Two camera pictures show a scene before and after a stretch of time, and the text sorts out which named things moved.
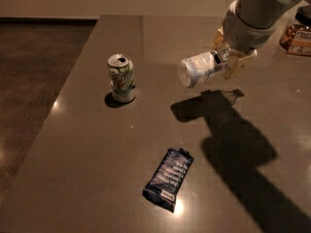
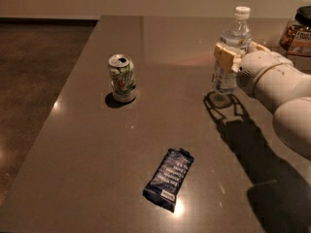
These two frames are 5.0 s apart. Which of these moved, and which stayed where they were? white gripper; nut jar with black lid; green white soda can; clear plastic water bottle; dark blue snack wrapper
Moved: white gripper; clear plastic water bottle
Stayed: green white soda can; nut jar with black lid; dark blue snack wrapper
